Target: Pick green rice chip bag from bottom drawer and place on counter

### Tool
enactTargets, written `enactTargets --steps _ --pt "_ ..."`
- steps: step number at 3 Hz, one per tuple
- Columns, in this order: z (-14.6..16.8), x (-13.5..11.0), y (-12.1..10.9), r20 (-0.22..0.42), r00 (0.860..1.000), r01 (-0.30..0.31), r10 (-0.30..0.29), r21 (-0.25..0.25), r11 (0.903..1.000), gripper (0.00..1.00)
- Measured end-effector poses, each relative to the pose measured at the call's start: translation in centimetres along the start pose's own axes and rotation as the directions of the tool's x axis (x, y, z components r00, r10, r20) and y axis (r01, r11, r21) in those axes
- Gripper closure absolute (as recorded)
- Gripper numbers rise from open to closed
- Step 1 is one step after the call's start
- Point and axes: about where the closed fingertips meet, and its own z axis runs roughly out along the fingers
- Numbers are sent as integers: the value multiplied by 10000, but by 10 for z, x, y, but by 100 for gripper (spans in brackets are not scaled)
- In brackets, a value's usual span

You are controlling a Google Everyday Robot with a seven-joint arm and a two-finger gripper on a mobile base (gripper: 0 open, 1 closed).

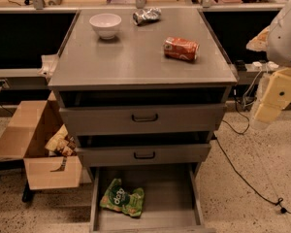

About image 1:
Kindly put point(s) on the orange soda can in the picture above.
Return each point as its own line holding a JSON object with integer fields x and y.
{"x": 180, "y": 48}

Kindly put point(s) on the middle grey drawer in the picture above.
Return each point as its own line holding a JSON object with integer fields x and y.
{"x": 143, "y": 155}

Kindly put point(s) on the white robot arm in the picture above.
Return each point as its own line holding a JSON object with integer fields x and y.
{"x": 275, "y": 41}

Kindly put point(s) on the grey drawer cabinet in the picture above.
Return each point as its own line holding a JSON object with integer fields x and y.
{"x": 132, "y": 70}

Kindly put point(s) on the crumpled silver foil bag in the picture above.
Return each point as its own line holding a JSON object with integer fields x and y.
{"x": 144, "y": 16}

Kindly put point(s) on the white paper on ledge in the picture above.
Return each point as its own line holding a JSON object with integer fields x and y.
{"x": 49, "y": 64}

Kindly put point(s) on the grey drawer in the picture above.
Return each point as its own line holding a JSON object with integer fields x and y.
{"x": 143, "y": 155}
{"x": 142, "y": 119}
{"x": 171, "y": 200}

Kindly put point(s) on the green rice chip bag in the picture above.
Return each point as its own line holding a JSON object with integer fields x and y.
{"x": 117, "y": 199}

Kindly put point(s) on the top grey drawer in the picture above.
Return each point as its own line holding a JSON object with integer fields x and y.
{"x": 142, "y": 119}

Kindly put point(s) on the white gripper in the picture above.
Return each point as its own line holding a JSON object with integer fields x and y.
{"x": 285, "y": 40}

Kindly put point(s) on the white power strip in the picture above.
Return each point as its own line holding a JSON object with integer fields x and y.
{"x": 264, "y": 65}

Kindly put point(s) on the snack bags in box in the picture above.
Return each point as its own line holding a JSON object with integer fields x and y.
{"x": 62, "y": 143}

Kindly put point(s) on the white bowl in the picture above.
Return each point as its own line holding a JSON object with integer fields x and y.
{"x": 106, "y": 26}

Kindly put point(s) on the open cardboard box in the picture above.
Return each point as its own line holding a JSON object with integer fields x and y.
{"x": 26, "y": 137}

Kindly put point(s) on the bottom grey drawer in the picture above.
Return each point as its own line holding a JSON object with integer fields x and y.
{"x": 171, "y": 200}

